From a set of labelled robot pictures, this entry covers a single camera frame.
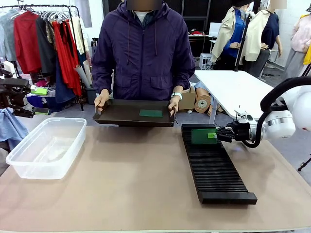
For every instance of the black tripod pole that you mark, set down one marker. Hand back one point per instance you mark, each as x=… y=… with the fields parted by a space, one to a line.
x=242 y=43

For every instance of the mannequin in pink top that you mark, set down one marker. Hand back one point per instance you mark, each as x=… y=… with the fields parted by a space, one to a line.
x=300 y=36

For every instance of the cardboard box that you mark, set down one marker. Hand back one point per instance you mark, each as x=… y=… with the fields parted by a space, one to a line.
x=187 y=100

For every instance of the dark grey garment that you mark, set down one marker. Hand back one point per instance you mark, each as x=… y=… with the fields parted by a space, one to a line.
x=45 y=48

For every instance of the white table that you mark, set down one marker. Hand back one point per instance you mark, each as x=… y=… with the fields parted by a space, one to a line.
x=230 y=87

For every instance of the white wristband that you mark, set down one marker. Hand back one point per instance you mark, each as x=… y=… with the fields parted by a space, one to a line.
x=177 y=95

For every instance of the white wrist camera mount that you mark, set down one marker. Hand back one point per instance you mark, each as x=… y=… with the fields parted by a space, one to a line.
x=246 y=117
x=8 y=66

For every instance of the brown mannequin torso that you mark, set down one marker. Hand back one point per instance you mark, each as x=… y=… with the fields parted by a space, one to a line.
x=202 y=102

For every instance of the black slotted PCB rack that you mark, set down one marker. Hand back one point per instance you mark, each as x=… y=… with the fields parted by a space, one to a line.
x=213 y=174

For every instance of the light grey garment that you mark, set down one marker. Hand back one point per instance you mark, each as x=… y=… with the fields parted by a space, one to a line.
x=7 y=34

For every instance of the green PCB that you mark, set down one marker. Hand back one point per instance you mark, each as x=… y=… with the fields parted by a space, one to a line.
x=199 y=137
x=150 y=113

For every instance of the cream garment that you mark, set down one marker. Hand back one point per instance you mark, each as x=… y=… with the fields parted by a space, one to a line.
x=77 y=34

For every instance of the person's left hand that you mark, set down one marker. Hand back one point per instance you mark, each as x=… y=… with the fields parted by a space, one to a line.
x=173 y=106

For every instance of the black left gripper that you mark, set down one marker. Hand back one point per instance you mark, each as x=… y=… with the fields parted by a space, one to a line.
x=12 y=94

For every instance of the mannequin cream jacket navy shirt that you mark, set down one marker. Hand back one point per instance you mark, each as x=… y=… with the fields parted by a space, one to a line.
x=255 y=29

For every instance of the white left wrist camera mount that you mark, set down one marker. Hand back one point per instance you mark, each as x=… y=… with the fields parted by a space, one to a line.
x=8 y=66

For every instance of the grey paper roll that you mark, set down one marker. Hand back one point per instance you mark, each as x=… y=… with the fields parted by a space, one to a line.
x=82 y=76

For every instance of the person's right forearm purple sleeve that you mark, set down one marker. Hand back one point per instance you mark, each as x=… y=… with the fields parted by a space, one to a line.
x=102 y=77

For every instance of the mannequin beige jacket blue shirt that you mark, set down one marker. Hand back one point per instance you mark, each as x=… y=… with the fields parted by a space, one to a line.
x=230 y=21

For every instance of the person's left forearm purple sleeve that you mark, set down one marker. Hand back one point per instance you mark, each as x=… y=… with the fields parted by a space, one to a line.
x=184 y=77

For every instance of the black floor tripod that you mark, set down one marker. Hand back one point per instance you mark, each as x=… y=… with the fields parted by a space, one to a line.
x=300 y=168

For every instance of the person's right hand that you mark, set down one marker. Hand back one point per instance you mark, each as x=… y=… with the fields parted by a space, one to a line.
x=102 y=99

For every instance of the grey storage bin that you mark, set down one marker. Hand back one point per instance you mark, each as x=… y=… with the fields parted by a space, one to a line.
x=91 y=95

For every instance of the red jacket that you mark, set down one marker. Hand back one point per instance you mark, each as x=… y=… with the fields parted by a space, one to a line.
x=26 y=43

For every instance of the black chair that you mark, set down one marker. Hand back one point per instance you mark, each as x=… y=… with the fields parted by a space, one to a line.
x=261 y=63

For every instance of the navy garment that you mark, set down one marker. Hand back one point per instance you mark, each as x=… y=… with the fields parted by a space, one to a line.
x=62 y=89

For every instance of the black serving tray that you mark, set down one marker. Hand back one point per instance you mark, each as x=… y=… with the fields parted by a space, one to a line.
x=121 y=114

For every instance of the red dress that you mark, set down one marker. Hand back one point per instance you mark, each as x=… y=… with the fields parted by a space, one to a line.
x=65 y=60

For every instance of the clear plastic storage box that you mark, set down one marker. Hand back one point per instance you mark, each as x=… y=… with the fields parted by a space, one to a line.
x=46 y=150

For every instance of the cream paper roll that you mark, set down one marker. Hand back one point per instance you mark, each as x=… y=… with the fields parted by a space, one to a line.
x=87 y=70

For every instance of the small white stool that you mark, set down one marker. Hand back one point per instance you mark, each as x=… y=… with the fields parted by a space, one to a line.
x=205 y=61

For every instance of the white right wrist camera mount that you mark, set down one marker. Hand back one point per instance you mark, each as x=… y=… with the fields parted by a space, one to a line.
x=246 y=117

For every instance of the person in purple jacket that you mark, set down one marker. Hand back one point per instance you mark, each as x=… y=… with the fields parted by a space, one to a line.
x=143 y=60

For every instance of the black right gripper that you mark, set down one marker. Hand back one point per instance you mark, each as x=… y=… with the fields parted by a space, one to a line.
x=241 y=132

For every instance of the black clothes rack frame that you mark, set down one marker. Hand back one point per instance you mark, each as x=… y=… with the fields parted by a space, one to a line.
x=31 y=5

